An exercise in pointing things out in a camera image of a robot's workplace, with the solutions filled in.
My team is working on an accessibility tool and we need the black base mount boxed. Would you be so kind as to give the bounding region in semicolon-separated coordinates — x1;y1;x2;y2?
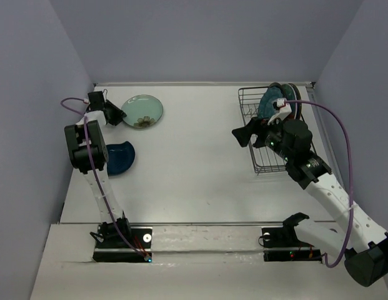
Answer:
258;212;322;263
90;226;153;263

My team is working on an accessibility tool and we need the dark teal speckled plate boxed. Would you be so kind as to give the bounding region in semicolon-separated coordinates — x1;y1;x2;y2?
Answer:
294;85;302;119

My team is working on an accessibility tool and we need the teal scalloped edge plate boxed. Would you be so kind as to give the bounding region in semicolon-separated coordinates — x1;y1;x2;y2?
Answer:
257;86;286;119

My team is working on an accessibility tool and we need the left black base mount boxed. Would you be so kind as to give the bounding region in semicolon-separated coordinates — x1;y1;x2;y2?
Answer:
90;226;153;263

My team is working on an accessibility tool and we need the light green round plate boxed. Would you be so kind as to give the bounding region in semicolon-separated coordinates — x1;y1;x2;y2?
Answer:
121;94;164;129

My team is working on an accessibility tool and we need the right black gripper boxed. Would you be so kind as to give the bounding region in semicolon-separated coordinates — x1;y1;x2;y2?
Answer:
231;114;293;162

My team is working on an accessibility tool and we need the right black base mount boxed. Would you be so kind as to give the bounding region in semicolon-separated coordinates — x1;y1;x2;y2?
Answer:
258;212;322;263

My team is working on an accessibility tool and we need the black wire dish rack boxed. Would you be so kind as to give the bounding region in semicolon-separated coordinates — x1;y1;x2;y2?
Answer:
238;86;305;174

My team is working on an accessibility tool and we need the red and teal floral plate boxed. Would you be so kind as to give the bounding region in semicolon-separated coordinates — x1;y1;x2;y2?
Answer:
282;83;300;119

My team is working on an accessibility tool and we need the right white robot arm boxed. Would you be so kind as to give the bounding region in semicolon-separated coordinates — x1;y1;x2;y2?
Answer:
232;117;388;287

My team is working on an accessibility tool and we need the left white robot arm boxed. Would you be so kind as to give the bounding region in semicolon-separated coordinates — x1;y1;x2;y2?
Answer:
61;91;132;247

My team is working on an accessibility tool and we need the navy blue leaf-shaped dish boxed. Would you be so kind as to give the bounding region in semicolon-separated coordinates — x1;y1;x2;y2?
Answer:
106;141;136;176

